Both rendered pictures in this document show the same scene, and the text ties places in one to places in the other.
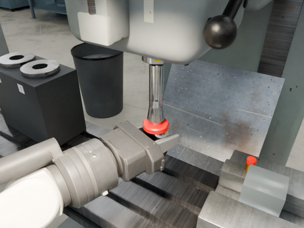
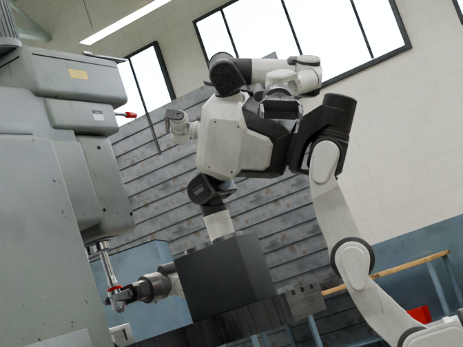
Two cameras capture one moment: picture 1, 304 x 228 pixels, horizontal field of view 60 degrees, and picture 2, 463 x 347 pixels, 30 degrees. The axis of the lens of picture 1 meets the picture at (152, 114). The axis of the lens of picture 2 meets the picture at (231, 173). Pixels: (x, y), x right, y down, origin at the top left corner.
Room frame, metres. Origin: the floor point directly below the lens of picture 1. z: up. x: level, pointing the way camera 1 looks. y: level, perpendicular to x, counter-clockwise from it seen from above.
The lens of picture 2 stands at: (3.06, 0.17, 0.97)
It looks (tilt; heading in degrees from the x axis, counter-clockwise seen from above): 9 degrees up; 174
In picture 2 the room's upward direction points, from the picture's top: 19 degrees counter-clockwise
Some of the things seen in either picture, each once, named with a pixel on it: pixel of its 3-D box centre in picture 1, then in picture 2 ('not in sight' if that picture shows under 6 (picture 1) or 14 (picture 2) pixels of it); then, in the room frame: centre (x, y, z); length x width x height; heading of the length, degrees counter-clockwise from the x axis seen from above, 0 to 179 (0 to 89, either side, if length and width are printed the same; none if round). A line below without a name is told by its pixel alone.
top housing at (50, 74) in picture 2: not in sight; (50, 91); (0.40, -0.02, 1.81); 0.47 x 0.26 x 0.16; 147
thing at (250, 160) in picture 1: (250, 163); not in sight; (0.34, -0.17, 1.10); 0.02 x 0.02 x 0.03
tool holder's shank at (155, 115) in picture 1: (156, 94); (108, 269); (0.39, -0.01, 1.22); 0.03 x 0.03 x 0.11
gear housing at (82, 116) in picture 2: not in sight; (56, 129); (0.42, -0.03, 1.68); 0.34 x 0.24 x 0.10; 147
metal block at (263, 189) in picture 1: (262, 193); not in sight; (0.28, -0.18, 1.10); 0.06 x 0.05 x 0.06; 60
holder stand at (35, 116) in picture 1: (37, 96); (224, 275); (0.62, 0.31, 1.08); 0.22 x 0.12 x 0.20; 55
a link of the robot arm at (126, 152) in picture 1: (113, 159); (140, 291); (0.33, 0.06, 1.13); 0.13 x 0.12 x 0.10; 39
